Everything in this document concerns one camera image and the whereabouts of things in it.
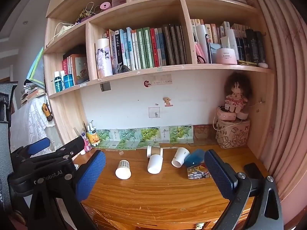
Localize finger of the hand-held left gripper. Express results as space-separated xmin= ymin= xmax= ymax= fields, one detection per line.
xmin=7 ymin=136 xmax=85 ymax=193
xmin=11 ymin=138 xmax=51 ymax=168

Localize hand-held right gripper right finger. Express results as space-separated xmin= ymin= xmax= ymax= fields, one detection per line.
xmin=204 ymin=149 xmax=284 ymax=230

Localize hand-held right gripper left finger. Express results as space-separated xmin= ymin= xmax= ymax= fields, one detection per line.
xmin=30 ymin=150 xmax=106 ymax=230

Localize blue cup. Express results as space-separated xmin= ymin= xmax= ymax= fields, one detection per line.
xmin=184 ymin=149 xmax=206 ymax=167

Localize grid patterned white cup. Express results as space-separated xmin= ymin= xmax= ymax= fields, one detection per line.
xmin=115 ymin=159 xmax=132 ymax=180

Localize white cup with black mark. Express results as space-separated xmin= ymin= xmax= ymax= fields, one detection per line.
xmin=171 ymin=147 xmax=190 ymax=168

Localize plain white cup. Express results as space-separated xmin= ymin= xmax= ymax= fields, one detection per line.
xmin=147 ymin=154 xmax=163 ymax=174

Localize brown sleeved paper cup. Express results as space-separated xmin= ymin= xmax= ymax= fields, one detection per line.
xmin=146 ymin=146 xmax=164 ymax=159

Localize pink small bottle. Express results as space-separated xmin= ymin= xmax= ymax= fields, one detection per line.
xmin=81 ymin=129 xmax=92 ymax=152

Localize colourful booklet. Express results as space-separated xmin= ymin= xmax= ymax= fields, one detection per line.
xmin=187 ymin=164 xmax=211 ymax=180

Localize white lace cloth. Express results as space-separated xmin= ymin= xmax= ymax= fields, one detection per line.
xmin=11 ymin=96 xmax=63 ymax=149

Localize black phone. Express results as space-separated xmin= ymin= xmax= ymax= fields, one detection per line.
xmin=244 ymin=162 xmax=264 ymax=181

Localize yellow hanging toy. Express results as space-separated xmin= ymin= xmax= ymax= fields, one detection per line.
xmin=42 ymin=103 xmax=53 ymax=122

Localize leaf print card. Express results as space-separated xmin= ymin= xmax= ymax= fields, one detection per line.
xmin=138 ymin=127 xmax=161 ymax=147
xmin=96 ymin=129 xmax=116 ymax=148
xmin=115 ymin=128 xmax=139 ymax=149

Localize patterned storage box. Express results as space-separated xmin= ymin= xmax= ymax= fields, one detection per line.
xmin=215 ymin=119 xmax=250 ymax=149

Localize messy pile of books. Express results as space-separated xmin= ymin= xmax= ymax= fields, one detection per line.
xmin=20 ymin=80 xmax=46 ymax=106

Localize green leaf patterned boxes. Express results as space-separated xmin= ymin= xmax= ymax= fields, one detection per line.
xmin=160 ymin=125 xmax=193 ymax=145

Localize pink speaker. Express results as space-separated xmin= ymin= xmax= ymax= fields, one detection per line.
xmin=216 ymin=107 xmax=250 ymax=121

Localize teal bottle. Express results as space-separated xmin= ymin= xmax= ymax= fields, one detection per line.
xmin=63 ymin=74 xmax=73 ymax=90
xmin=55 ymin=71 xmax=63 ymax=93

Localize green framed board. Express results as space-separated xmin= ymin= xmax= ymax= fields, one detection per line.
xmin=26 ymin=47 xmax=45 ymax=88

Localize orange picture book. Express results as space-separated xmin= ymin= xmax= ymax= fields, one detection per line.
xmin=69 ymin=54 xmax=90 ymax=85

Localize red book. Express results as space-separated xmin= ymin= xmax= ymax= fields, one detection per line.
xmin=62 ymin=57 xmax=70 ymax=77

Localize plush bunny doll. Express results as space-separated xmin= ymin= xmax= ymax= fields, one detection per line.
xmin=224 ymin=72 xmax=253 ymax=113

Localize dark crumpled cloth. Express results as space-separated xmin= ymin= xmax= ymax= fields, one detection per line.
xmin=113 ymin=62 xmax=131 ymax=74

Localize white patterned cylinder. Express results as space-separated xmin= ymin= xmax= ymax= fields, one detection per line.
xmin=95 ymin=38 xmax=113 ymax=78

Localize pink curtain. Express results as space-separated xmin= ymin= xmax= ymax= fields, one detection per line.
xmin=240 ymin=0 xmax=307 ymax=230

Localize row of green and dark books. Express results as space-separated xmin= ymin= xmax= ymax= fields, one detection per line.
xmin=106 ymin=24 xmax=188 ymax=71

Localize pink scissors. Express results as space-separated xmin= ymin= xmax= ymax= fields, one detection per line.
xmin=195 ymin=42 xmax=207 ymax=64

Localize row of beige and black books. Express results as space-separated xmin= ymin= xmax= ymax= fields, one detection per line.
xmin=191 ymin=19 xmax=266 ymax=64

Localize patterned gift bag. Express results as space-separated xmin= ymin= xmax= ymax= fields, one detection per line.
xmin=75 ymin=2 xmax=100 ymax=24

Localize white paper roll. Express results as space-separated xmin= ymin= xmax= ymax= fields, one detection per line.
xmin=195 ymin=25 xmax=211 ymax=63

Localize wooden bookshelf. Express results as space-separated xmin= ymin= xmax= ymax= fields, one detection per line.
xmin=43 ymin=0 xmax=276 ymax=149

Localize white speaker cable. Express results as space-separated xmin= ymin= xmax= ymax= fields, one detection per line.
xmin=212 ymin=117 xmax=243 ymax=132

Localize square wall sticker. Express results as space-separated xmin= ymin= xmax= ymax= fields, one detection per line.
xmin=148 ymin=107 xmax=161 ymax=118

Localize white charger cable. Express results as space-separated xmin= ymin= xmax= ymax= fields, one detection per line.
xmin=45 ymin=22 xmax=75 ymax=48

